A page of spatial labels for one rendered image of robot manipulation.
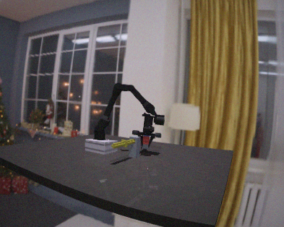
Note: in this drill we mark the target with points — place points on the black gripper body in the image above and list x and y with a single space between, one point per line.
135 132

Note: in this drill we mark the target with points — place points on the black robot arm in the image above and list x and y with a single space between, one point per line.
104 121

